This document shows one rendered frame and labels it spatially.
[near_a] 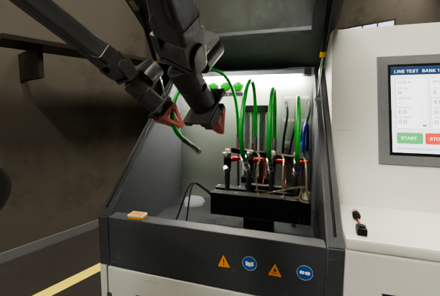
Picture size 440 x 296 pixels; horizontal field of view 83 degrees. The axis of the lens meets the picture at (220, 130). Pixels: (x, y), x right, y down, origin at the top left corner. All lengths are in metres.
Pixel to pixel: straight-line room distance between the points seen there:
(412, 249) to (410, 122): 0.39
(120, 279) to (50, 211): 2.01
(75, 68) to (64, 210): 1.38
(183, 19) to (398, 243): 0.64
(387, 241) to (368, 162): 0.28
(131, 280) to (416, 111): 1.01
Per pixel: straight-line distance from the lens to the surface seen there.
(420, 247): 0.75
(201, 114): 0.53
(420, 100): 0.98
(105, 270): 0.97
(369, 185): 0.91
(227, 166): 0.91
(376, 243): 0.72
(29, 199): 2.81
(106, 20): 3.08
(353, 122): 0.92
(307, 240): 0.72
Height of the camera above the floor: 1.29
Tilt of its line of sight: 6 degrees down
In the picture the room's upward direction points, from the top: straight up
